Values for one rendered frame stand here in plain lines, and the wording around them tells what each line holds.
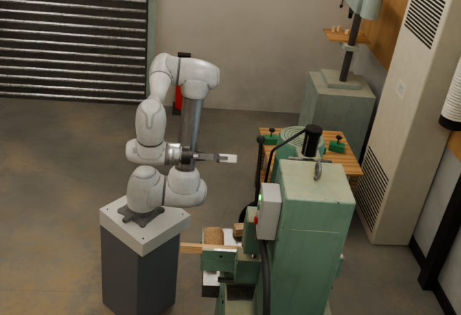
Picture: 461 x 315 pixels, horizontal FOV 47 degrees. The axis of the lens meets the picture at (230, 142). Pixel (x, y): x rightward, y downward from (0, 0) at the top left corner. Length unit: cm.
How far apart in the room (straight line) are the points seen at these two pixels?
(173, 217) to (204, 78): 78
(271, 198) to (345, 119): 282
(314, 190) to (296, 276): 33
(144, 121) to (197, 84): 60
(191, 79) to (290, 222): 101
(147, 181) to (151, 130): 71
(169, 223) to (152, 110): 98
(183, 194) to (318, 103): 197
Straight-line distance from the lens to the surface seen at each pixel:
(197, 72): 242
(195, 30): 495
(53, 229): 379
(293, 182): 167
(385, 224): 386
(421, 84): 334
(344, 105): 435
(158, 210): 278
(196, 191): 262
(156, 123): 190
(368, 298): 357
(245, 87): 521
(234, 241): 235
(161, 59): 246
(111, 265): 298
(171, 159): 202
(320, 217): 167
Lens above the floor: 247
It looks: 31 degrees down
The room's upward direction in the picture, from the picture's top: 7 degrees clockwise
